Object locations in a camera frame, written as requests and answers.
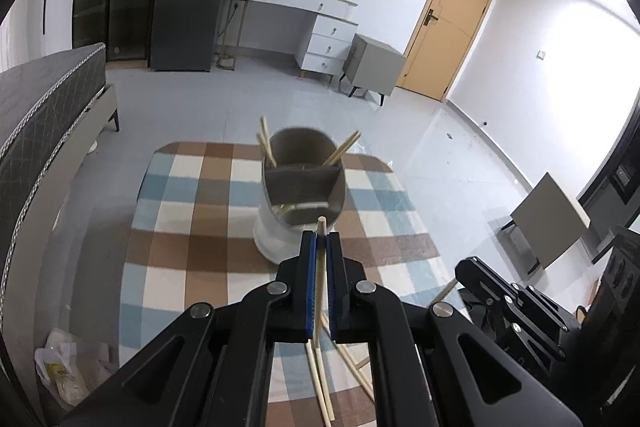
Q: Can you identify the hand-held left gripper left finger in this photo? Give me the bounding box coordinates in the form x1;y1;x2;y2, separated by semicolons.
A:
60;229;321;427

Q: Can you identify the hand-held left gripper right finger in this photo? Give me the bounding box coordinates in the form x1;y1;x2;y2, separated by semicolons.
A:
325;231;583;427

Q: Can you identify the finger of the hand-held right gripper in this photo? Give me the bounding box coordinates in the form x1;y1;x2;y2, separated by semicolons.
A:
454;257;583;348
492;311;568;375

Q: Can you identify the pale wooden chopstick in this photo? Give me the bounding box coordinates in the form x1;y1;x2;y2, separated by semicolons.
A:
322;130;361;166
258;117;277;169
256;133;275;169
312;217;328;350
327;134;362;168

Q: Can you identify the bundle of wooden chopsticks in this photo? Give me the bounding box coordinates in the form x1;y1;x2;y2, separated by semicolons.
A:
306;278;459;423

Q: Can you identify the grey and white utensil holder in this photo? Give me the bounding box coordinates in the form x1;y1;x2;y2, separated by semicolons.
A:
252;127;347;265

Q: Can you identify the small grey side table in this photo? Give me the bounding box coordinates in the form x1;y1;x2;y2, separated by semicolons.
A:
497;172;592;277

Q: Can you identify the checkered tablecloth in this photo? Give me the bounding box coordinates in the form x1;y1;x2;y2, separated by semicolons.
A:
119;141;443;427

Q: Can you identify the grey nightstand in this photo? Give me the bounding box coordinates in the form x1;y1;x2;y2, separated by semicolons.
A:
338;33;407;108

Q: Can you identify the white vanity desk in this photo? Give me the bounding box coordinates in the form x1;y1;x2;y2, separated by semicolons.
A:
229;0;360;85

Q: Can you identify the crumpled white plastic bag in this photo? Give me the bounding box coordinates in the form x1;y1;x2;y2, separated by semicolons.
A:
34;328;118;410

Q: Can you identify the yellow wooden door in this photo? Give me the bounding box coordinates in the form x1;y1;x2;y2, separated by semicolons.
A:
398;0;502;102

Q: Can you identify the grey mattress bed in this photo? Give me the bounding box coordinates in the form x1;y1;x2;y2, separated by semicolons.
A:
0;83;121;358

